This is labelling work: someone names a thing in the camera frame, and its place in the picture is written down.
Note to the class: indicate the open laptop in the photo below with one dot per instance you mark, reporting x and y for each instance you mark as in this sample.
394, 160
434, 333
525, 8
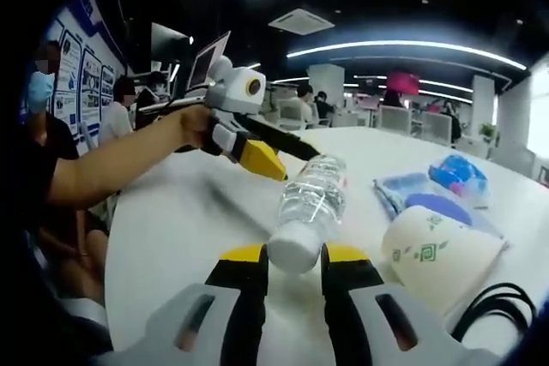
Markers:
208, 64

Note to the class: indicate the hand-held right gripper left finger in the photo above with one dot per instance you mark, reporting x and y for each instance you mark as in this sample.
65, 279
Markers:
240, 297

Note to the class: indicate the pink hanging screen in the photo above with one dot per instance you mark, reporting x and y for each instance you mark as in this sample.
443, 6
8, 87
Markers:
405, 81

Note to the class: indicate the clear plastic water bottle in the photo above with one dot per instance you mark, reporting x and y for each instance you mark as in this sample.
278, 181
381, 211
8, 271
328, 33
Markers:
313, 199

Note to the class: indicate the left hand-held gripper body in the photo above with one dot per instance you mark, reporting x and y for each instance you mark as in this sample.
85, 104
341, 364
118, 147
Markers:
231, 91

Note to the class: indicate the white table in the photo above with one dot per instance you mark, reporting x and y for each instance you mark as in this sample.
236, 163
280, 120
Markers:
193, 211

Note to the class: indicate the curved ceiling light strip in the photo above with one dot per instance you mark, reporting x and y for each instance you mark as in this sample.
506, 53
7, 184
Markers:
407, 45

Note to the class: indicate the row of white office chairs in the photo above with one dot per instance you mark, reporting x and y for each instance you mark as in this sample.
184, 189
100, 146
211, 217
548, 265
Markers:
394, 119

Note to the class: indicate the blue tissue pack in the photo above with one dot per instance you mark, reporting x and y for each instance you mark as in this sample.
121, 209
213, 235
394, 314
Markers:
459, 177

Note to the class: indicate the person's left hand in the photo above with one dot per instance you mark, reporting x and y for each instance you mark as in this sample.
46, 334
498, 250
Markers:
195, 128

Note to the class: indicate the white paper cup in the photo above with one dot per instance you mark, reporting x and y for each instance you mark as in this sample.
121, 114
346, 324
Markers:
437, 254

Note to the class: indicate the ceiling air conditioner cassette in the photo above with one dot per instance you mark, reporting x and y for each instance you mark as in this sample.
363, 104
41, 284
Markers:
300, 22

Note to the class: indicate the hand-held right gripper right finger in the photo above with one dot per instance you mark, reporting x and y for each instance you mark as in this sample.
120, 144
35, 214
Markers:
351, 280

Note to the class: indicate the person's legs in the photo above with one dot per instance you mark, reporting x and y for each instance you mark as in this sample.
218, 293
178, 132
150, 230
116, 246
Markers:
73, 254

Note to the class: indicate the black monitor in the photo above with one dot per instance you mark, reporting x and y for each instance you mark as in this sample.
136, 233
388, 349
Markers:
167, 44

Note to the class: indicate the person's black shirt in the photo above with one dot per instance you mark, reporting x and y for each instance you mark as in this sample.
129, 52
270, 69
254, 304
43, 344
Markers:
47, 139

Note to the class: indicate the person in black shirt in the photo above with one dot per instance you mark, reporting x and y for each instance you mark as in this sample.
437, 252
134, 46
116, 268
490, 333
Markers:
90, 74

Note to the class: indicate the wet wipes pack blue lid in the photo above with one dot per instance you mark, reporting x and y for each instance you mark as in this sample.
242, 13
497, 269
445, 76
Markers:
399, 188

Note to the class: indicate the blue face mask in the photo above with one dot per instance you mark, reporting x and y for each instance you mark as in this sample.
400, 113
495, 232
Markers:
40, 91

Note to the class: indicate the green potted plant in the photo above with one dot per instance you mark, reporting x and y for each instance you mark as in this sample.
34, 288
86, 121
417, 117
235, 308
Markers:
489, 132

